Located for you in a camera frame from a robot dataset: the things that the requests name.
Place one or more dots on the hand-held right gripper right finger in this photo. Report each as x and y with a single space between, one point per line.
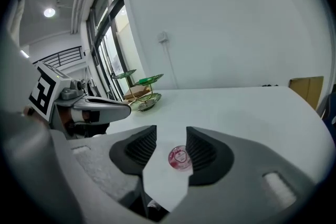
249 165

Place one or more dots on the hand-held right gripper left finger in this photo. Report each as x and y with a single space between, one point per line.
105 173

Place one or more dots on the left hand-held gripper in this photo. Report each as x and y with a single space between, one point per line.
43 91

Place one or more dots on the green tiered glass dish stand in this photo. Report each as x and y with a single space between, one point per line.
147 103

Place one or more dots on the small pink round object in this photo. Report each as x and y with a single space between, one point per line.
180 158

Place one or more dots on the small open cardboard box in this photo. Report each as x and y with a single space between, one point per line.
136 91

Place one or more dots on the black framed glass door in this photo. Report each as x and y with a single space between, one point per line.
113 42

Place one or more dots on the black metal railing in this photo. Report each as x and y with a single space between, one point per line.
65 56

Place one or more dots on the round ceiling lamp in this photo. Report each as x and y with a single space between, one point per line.
49 12

